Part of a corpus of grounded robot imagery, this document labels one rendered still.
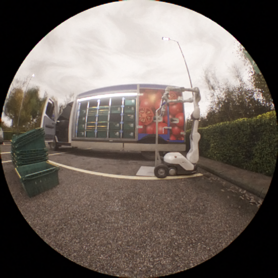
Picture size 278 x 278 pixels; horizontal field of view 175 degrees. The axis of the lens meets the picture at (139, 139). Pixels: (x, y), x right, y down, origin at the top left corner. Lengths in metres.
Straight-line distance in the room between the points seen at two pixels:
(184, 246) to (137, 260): 0.28
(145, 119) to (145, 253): 2.69
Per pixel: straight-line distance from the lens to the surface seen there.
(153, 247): 0.68
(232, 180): 1.69
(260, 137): 2.09
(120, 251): 0.67
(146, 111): 2.74
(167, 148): 2.73
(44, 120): 3.97
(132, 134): 2.81
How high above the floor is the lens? 0.63
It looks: level
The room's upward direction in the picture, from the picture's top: 1 degrees clockwise
